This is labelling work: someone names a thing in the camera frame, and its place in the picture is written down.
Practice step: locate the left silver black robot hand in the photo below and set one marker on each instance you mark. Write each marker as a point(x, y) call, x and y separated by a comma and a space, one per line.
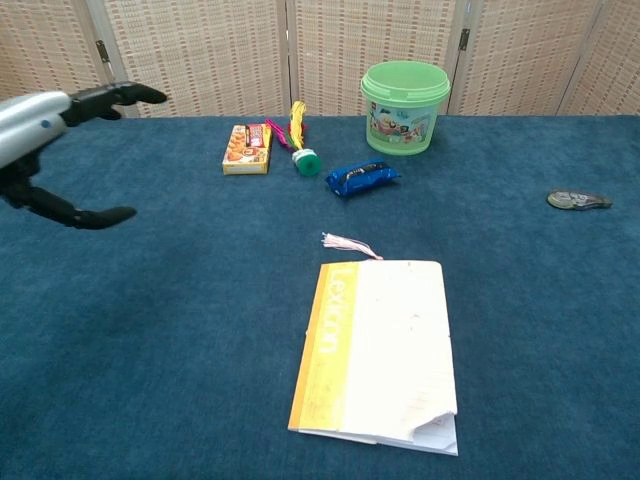
point(25, 125)

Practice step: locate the white notebook with yellow cover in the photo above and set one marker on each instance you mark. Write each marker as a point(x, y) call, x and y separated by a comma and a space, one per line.
point(390, 340)

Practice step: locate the woven folding screen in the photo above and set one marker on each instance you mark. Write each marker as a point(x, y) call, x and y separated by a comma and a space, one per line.
point(200, 50)

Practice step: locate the yellow curry box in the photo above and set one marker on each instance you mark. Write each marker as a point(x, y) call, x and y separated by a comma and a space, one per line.
point(247, 150)

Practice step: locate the dark blue table cloth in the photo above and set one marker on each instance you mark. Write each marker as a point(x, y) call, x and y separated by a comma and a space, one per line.
point(150, 325)

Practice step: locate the feather shuttlecock with green base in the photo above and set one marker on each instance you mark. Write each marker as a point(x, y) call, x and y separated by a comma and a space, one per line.
point(306, 164)

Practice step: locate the blue snack packet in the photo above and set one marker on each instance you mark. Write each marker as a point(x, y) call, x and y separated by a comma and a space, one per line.
point(362, 177)

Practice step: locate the green plastic bucket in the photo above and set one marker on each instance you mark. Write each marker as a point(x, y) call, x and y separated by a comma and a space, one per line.
point(400, 130)

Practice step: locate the grey correction tape dispenser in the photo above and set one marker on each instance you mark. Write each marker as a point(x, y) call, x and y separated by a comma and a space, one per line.
point(575, 199)

